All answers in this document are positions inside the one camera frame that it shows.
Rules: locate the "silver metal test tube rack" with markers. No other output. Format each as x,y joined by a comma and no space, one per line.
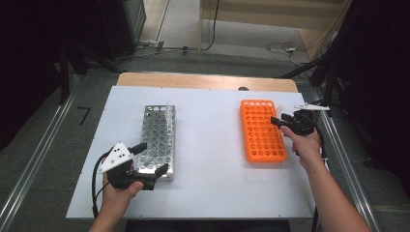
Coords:
154,135

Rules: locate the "wooden table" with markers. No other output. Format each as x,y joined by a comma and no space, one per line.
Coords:
193,80

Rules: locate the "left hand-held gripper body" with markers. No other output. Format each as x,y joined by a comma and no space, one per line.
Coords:
116,159

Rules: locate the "light wooden frame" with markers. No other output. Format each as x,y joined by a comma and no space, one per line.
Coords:
245,19

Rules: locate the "person's right hand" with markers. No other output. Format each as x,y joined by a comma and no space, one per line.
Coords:
306,148

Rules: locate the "metal floor rail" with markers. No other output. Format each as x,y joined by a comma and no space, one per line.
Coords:
345,164
32,167

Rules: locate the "dark cabinet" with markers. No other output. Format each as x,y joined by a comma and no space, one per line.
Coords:
119,25

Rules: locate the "white board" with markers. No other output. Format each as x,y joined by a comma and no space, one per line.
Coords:
209,161

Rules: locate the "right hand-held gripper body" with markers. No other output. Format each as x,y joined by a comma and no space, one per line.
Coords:
303,124

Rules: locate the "black metal stand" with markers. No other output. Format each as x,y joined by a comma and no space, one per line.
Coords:
64,77
328,87

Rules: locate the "person's left hand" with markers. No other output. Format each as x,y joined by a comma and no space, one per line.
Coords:
116,199

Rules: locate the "orange plastic test tube rack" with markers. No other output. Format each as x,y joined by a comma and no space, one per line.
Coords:
257,135

